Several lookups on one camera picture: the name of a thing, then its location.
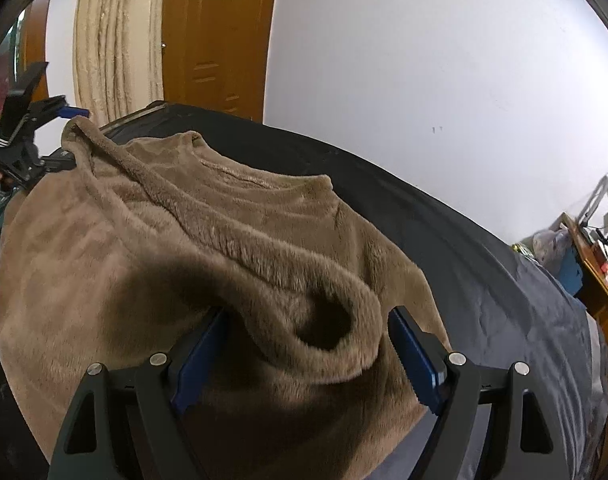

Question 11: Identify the blue box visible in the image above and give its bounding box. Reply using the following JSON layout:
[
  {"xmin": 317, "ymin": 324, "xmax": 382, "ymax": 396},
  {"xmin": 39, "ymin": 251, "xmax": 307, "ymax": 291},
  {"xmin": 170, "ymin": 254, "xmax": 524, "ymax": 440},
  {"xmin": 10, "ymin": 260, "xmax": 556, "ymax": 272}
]
[{"xmin": 556, "ymin": 245, "xmax": 585, "ymax": 297}]

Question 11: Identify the wooden wardrobe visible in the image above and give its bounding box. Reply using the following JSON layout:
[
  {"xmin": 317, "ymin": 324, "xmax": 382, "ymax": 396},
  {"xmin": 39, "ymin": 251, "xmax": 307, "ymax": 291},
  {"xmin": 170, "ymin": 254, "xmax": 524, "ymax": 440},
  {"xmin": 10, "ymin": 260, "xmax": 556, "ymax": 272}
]
[{"xmin": 20, "ymin": 0, "xmax": 53, "ymax": 107}]

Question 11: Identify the wooden door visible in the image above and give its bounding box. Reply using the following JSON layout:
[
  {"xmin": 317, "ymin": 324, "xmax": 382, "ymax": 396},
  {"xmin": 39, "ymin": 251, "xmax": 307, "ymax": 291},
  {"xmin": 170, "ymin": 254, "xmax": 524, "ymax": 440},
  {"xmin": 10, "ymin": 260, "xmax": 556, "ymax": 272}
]
[{"xmin": 161, "ymin": 0, "xmax": 281, "ymax": 122}]

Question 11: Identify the brown fleece sweater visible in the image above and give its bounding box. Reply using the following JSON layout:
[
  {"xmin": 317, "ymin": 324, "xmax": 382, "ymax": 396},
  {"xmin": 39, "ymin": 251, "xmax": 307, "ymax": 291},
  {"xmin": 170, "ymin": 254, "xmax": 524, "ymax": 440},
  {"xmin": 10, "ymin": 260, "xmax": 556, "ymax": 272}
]
[{"xmin": 0, "ymin": 115, "xmax": 453, "ymax": 480}]

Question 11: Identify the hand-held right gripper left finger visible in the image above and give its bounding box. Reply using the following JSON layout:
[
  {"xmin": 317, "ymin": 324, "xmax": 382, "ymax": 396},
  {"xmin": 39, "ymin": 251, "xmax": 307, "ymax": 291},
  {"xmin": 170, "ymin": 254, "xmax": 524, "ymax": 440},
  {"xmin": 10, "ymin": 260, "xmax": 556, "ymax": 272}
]
[{"xmin": 46, "ymin": 307, "xmax": 231, "ymax": 480}]

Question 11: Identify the clear plastic bag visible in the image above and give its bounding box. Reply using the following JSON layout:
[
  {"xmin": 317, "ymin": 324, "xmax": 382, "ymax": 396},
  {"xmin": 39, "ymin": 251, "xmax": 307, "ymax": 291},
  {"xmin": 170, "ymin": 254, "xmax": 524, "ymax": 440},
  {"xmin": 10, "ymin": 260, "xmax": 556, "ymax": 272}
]
[{"xmin": 531, "ymin": 227, "xmax": 570, "ymax": 267}]

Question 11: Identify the dark grey bed sheet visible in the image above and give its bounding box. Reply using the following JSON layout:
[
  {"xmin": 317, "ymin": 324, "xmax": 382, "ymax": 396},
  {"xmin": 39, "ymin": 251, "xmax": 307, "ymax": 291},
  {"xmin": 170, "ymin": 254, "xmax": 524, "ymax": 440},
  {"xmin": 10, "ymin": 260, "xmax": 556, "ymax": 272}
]
[{"xmin": 0, "ymin": 102, "xmax": 608, "ymax": 480}]

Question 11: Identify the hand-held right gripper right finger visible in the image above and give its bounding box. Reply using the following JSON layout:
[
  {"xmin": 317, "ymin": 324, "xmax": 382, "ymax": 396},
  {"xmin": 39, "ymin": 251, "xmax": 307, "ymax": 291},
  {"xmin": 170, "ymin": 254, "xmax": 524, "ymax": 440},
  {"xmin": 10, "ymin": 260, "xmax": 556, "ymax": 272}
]
[{"xmin": 388, "ymin": 305, "xmax": 568, "ymax": 480}]

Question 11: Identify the wooden desk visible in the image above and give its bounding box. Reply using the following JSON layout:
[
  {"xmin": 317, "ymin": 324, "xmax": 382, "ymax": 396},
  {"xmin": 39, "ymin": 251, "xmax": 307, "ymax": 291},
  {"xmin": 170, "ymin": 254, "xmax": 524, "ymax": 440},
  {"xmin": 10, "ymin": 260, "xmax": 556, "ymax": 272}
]
[{"xmin": 558, "ymin": 212, "xmax": 608, "ymax": 333}]

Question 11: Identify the beige curtain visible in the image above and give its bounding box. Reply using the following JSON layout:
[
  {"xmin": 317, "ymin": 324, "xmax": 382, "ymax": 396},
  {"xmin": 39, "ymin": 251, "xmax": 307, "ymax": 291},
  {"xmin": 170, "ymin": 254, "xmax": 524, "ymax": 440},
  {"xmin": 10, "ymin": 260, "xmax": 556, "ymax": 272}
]
[{"xmin": 73, "ymin": 0, "xmax": 165, "ymax": 127}]

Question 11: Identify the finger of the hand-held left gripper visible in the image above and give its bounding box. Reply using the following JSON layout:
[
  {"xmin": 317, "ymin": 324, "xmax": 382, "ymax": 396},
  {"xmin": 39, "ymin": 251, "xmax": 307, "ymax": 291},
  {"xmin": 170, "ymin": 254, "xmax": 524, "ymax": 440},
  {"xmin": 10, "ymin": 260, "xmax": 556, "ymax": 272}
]
[
  {"xmin": 31, "ymin": 94, "xmax": 91, "ymax": 123},
  {"xmin": 31, "ymin": 147, "xmax": 81, "ymax": 175}
]

